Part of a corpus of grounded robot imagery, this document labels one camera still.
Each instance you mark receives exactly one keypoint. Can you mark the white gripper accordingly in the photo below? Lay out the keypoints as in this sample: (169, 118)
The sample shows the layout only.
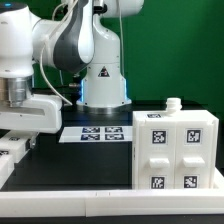
(40, 113)

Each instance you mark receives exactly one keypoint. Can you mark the white block with markers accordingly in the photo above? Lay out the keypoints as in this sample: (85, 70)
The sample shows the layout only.
(16, 143)

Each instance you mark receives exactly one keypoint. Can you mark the white cabinet door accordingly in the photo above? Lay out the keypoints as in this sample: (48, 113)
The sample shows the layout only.
(156, 155)
(192, 153)

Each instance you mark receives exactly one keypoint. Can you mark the white cabinet body box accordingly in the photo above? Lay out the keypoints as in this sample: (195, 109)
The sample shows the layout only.
(139, 117)

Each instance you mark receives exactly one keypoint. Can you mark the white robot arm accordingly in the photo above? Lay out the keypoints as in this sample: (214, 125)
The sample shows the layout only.
(76, 42)

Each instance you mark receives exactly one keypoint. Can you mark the white cabinet top knob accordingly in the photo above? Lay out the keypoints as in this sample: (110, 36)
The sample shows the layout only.
(173, 105)

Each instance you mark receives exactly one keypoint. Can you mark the white marker base sheet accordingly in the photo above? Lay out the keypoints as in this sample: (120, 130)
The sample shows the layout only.
(96, 134)

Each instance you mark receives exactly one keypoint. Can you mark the white frame rail fence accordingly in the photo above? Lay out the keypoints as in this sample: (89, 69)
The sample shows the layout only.
(108, 202)

